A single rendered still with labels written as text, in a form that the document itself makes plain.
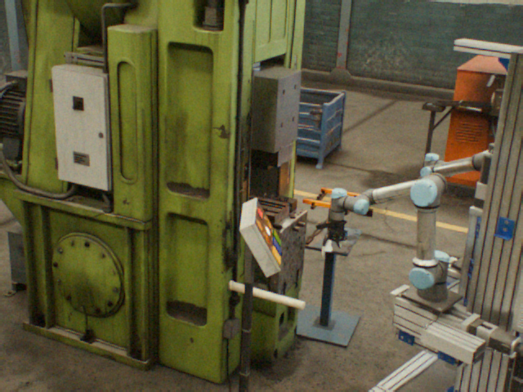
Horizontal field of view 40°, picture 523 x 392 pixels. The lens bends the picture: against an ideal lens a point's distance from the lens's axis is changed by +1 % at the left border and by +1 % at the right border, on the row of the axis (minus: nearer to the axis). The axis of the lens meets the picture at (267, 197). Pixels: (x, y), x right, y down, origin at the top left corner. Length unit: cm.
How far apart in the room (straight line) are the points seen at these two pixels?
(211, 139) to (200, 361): 133
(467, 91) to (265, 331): 382
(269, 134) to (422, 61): 795
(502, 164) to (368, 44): 852
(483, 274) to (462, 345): 38
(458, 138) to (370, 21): 476
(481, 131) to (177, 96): 415
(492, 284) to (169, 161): 177
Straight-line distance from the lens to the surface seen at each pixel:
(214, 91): 364
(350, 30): 1195
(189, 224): 400
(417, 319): 374
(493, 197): 354
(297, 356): 458
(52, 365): 458
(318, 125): 782
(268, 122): 382
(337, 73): 1209
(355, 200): 355
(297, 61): 433
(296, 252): 430
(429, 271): 347
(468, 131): 739
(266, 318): 430
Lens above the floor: 254
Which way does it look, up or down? 21 degrees down
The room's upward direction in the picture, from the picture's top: 3 degrees clockwise
